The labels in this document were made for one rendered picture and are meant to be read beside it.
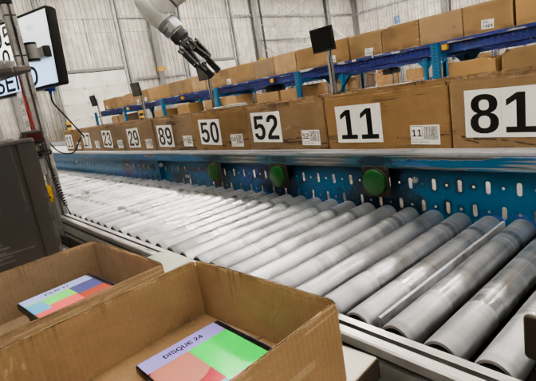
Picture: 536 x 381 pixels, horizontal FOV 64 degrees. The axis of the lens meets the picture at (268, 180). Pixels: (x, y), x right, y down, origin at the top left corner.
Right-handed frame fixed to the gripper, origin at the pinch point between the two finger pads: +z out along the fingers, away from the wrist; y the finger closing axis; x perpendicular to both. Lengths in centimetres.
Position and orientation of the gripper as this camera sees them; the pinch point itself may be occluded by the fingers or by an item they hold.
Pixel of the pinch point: (210, 68)
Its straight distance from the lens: 191.2
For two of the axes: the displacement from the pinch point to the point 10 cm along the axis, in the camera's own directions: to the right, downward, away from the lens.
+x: 6.0, -4.3, -6.7
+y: -3.9, 5.8, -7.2
